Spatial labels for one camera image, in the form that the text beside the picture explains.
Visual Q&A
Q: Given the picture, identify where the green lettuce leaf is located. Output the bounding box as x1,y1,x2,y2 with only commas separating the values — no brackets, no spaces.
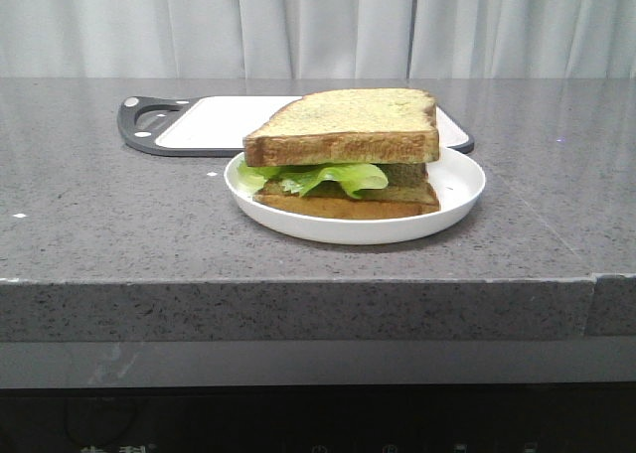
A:
238,161,389,199

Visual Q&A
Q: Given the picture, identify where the bread slice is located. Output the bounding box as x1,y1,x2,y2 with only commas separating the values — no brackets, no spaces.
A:
243,87,440,167
252,163,440,220

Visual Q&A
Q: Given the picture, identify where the white round plate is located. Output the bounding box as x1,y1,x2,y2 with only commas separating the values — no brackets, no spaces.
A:
224,147,486,245

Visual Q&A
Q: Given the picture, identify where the white cutting board grey rim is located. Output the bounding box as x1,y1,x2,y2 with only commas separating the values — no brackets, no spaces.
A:
116,95,475,158

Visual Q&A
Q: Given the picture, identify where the grey curtain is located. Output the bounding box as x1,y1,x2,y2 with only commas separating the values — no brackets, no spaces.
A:
1,0,635,78

